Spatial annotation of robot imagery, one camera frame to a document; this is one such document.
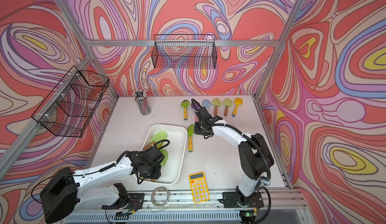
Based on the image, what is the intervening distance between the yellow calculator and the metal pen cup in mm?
550

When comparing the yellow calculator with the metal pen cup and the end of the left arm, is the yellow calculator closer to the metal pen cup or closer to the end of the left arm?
the end of the left arm

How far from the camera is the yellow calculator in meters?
0.75

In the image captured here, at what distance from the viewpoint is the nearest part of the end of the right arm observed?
25.6 inches

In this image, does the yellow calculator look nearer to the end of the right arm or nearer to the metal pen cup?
the end of the right arm

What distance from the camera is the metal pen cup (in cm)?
98

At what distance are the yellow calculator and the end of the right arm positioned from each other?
225 millimetres

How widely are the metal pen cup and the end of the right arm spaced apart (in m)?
0.42
